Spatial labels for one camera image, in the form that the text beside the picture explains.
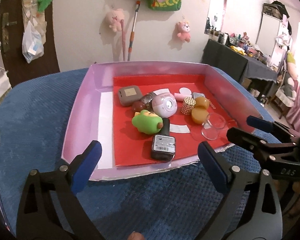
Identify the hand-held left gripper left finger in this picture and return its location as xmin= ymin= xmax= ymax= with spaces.
xmin=16 ymin=140 xmax=105 ymax=240

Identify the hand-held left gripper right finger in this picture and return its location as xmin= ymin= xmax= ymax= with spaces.
xmin=197 ymin=141 xmax=283 ymax=240

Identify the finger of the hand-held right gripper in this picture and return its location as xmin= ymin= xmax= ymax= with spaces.
xmin=226 ymin=127 xmax=300 ymax=166
xmin=247 ymin=115 xmax=300 ymax=143

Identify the clear glass cup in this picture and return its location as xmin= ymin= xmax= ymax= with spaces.
xmin=201 ymin=112 xmax=227 ymax=140

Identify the black nail polish bottle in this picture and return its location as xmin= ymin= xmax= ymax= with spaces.
xmin=150 ymin=117 xmax=177 ymax=162

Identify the pink cardboard box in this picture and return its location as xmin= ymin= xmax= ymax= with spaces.
xmin=61 ymin=60 xmax=264 ymax=182

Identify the gold studded cylinder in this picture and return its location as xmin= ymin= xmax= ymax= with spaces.
xmin=180 ymin=97 xmax=197 ymax=115

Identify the green bear toy figure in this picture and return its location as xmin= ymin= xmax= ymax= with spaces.
xmin=132 ymin=109 xmax=164 ymax=134

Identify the mauve pink-capped nail polish bottle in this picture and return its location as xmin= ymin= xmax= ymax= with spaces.
xmin=174 ymin=91 xmax=207 ymax=102

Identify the red-brown stone ball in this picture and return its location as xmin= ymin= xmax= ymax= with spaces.
xmin=132 ymin=101 xmax=147 ymax=113

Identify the white pink toy camera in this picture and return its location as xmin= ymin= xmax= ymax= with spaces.
xmin=151 ymin=92 xmax=175 ymax=118

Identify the grey square compact case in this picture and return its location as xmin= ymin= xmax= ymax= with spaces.
xmin=117 ymin=86 xmax=143 ymax=108

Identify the glitter nail polish bottle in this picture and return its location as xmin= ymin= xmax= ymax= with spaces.
xmin=141 ymin=92 xmax=157 ymax=110

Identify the grey white plush toy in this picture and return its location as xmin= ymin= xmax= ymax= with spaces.
xmin=276 ymin=77 xmax=297 ymax=100

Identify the red paper sheet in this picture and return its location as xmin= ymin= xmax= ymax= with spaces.
xmin=112 ymin=74 xmax=237 ymax=167

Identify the yellow-green large plush toy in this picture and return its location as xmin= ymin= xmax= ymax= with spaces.
xmin=286 ymin=52 xmax=297 ymax=78

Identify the dark cloth-covered table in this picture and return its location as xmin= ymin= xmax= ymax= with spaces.
xmin=201 ymin=39 xmax=279 ymax=98

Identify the clutter of cosmetics bottles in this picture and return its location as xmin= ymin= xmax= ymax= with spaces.
xmin=207 ymin=27 xmax=283 ymax=65

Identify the yellow cloth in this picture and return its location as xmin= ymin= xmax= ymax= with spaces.
xmin=230 ymin=45 xmax=247 ymax=55

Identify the white cabinet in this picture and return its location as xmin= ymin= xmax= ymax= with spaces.
xmin=255 ymin=14 xmax=282 ymax=58

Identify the black bag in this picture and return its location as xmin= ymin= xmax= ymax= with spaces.
xmin=262 ymin=0 xmax=290 ymax=20

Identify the bright pink plush toy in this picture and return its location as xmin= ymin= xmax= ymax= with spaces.
xmin=175 ymin=20 xmax=192 ymax=43

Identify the brown wooden door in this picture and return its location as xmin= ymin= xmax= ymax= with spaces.
xmin=0 ymin=0 xmax=60 ymax=85

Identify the pink stick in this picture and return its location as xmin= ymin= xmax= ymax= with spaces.
xmin=120 ymin=20 xmax=127 ymax=61

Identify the hanging plastic bag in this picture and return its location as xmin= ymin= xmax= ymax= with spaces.
xmin=22 ymin=21 xmax=45 ymax=64

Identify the pale pink plush toy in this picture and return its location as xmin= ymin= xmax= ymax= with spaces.
xmin=105 ymin=8 xmax=125 ymax=32

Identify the wall mirror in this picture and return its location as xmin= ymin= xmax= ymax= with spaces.
xmin=204 ymin=0 xmax=228 ymax=35

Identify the mop handle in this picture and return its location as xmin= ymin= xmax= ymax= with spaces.
xmin=127 ymin=1 xmax=141 ymax=61

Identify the metal door handle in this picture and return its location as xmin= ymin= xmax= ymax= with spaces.
xmin=1 ymin=12 xmax=17 ymax=53

